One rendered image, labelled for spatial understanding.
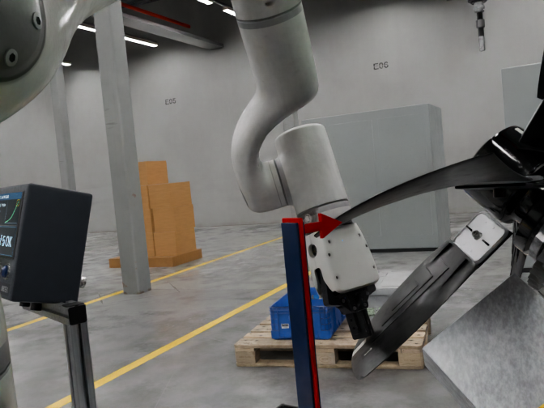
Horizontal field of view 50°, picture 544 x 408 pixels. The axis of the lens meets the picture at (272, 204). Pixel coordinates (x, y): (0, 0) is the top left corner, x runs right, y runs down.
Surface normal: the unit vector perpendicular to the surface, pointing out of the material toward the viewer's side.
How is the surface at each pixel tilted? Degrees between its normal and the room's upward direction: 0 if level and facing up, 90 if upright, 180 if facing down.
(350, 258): 73
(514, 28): 90
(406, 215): 90
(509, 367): 55
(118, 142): 90
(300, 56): 110
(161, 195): 90
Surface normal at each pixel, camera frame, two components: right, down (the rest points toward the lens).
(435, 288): -0.72, -0.65
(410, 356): -0.32, 0.08
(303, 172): -0.20, -0.10
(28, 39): 0.98, 0.15
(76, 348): 0.64, -0.02
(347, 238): 0.58, -0.36
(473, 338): -0.25, -0.50
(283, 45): 0.21, 0.52
